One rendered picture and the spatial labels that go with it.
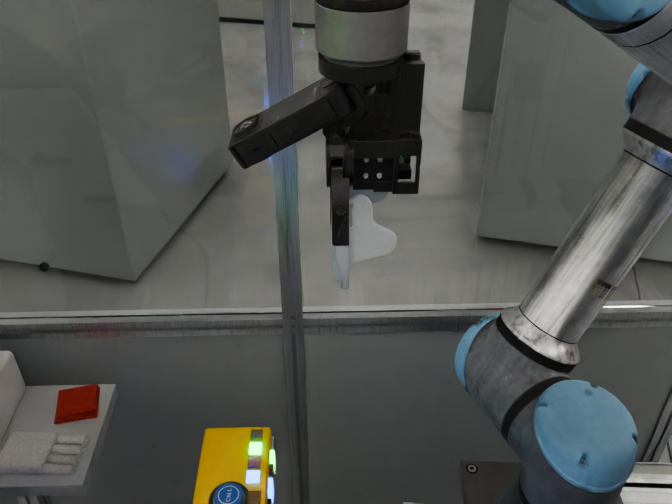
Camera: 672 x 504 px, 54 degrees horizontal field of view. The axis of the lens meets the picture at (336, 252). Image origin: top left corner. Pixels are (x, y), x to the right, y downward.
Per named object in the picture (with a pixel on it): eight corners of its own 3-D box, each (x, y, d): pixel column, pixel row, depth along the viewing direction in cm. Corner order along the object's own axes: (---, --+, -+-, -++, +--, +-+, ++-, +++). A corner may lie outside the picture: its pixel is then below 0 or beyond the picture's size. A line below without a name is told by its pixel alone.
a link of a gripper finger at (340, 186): (350, 249, 57) (349, 147, 55) (332, 249, 57) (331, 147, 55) (347, 237, 61) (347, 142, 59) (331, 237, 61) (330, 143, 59)
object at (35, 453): (14, 436, 123) (11, 429, 122) (92, 439, 123) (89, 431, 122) (-7, 475, 116) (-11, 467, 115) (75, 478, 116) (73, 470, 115)
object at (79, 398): (59, 394, 132) (56, 387, 131) (100, 387, 133) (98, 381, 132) (54, 425, 126) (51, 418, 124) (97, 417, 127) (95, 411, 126)
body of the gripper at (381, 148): (417, 202, 58) (429, 69, 51) (320, 204, 58) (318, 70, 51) (407, 162, 64) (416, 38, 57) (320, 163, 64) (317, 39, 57)
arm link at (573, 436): (558, 545, 76) (584, 473, 68) (493, 456, 86) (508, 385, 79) (638, 509, 80) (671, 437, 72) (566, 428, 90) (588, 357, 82)
